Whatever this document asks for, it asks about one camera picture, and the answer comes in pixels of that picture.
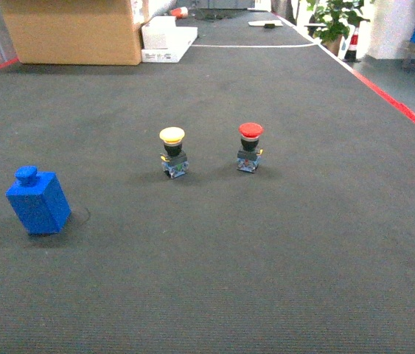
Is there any red white traffic cone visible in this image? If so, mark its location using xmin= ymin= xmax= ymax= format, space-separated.
xmin=343 ymin=27 xmax=359 ymax=63

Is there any white flat box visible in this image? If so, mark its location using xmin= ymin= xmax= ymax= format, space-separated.
xmin=142 ymin=16 xmax=198 ymax=63

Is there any potted green plant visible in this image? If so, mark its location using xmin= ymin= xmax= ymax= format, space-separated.
xmin=307 ymin=0 xmax=370 ymax=57

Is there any blue block part with knob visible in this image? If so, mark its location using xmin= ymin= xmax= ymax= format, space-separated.
xmin=6 ymin=165 xmax=71 ymax=235

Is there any red mushroom push button switch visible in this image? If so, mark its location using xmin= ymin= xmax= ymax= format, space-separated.
xmin=237 ymin=122 xmax=264 ymax=173

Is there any large cardboard box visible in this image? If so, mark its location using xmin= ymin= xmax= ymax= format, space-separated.
xmin=0 ymin=0 xmax=149 ymax=66

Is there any yellow mushroom push button switch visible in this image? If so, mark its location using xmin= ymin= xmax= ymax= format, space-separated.
xmin=159 ymin=127 xmax=189 ymax=179

